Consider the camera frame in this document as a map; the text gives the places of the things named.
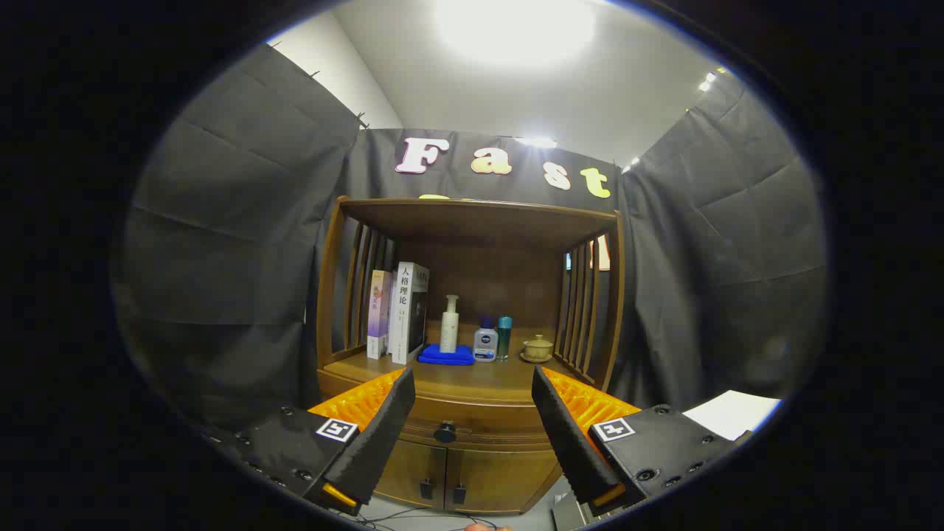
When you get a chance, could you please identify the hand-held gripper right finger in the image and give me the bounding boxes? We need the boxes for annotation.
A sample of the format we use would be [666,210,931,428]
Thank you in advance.
[531,366,754,517]

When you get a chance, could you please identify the blue folded cloth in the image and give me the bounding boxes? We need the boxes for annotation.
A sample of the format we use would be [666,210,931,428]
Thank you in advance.
[418,344,475,366]

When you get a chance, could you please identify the white book with portrait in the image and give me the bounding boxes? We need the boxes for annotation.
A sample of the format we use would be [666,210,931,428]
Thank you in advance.
[389,262,430,365]

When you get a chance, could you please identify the white board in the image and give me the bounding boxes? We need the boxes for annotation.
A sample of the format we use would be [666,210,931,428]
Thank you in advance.
[682,390,782,441]

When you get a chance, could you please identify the black backdrop cloth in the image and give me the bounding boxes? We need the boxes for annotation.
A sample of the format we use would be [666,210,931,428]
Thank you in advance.
[111,41,830,436]

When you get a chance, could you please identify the wooden cabinet door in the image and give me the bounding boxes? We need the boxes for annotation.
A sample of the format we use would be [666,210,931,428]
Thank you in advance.
[372,441,448,508]
[445,446,561,514]

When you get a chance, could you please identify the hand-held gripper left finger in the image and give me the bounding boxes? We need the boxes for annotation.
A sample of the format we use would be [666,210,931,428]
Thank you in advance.
[214,367,417,517]

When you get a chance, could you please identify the brown wooden cabinet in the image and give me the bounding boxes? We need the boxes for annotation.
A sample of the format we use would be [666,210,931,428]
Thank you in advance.
[316,195,626,515]

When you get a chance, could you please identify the black cables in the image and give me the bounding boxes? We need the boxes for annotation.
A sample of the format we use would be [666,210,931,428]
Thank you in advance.
[347,505,502,531]

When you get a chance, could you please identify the purple book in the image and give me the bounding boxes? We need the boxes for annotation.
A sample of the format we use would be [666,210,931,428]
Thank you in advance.
[367,270,394,360]

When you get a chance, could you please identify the grey ribbed panel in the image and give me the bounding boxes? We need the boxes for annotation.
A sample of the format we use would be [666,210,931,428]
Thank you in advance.
[552,493,591,530]

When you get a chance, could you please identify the wooden countertop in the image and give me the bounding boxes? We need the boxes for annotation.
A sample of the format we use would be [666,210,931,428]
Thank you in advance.
[322,324,600,405]

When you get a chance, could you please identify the brown wooden drawer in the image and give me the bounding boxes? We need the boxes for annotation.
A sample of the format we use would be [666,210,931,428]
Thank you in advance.
[395,402,555,447]

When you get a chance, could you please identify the white bottle with blue pump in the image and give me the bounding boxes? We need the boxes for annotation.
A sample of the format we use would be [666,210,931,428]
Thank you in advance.
[473,317,499,363]

